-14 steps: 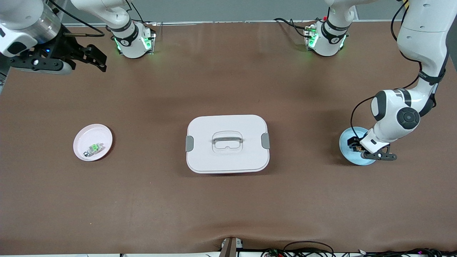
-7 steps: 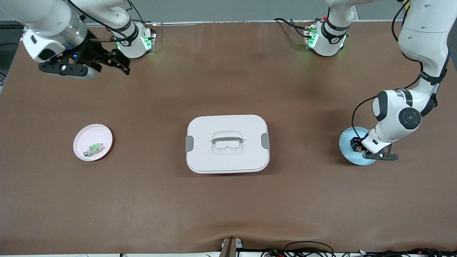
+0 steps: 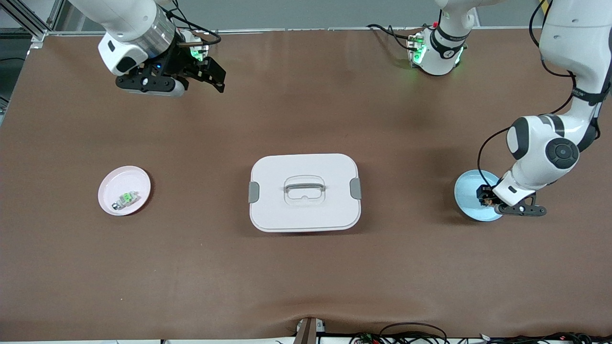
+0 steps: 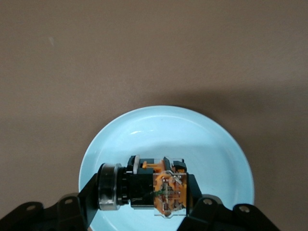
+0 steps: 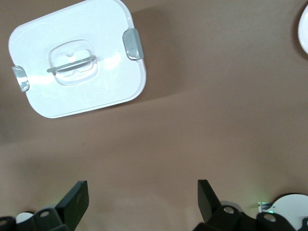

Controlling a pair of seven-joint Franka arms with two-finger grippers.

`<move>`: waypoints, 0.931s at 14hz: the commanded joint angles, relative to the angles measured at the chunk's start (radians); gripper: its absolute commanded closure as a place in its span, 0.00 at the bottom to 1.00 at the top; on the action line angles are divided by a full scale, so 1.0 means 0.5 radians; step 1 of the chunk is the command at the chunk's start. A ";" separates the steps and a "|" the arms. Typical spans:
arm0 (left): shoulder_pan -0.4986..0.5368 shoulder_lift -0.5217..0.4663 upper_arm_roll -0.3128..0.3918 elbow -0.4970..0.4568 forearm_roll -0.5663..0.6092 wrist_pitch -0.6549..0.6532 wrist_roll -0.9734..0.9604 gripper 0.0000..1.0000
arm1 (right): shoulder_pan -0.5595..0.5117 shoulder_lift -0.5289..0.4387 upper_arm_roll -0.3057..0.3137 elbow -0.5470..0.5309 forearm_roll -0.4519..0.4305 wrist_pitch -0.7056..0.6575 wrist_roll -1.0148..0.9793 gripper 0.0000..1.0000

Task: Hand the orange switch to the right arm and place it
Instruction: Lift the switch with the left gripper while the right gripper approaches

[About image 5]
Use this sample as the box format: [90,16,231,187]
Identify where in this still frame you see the pink round plate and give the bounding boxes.
[297,4,308,55]

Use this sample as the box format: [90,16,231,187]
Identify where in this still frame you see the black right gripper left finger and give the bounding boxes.
[0,180,90,231]

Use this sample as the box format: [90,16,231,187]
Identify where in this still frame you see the white lidded storage box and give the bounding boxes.
[8,0,147,119]

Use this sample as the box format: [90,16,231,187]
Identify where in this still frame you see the brown table mat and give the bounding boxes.
[0,0,308,231]

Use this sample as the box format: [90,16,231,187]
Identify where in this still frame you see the grey box lid handle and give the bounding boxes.
[47,54,98,74]

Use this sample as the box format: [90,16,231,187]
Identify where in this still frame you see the grey box latch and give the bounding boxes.
[12,66,30,93]
[122,28,145,60]

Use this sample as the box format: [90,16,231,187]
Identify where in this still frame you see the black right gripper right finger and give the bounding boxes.
[194,179,296,231]

